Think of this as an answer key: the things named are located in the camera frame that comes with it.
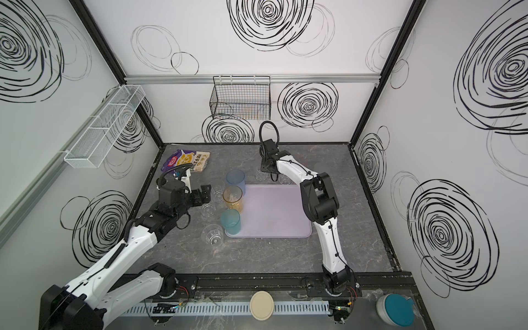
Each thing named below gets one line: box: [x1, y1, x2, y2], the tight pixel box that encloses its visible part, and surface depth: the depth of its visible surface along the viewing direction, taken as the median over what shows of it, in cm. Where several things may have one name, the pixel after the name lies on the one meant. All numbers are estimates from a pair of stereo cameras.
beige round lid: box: [249, 290, 275, 322], surface depth 66 cm
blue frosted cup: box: [226, 169, 246, 196], surface depth 91 cm
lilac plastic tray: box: [224, 184, 313, 238], surface depth 90 cm
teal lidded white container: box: [376, 293, 416, 328], surface depth 66 cm
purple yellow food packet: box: [160, 149, 211, 173], surface depth 114 cm
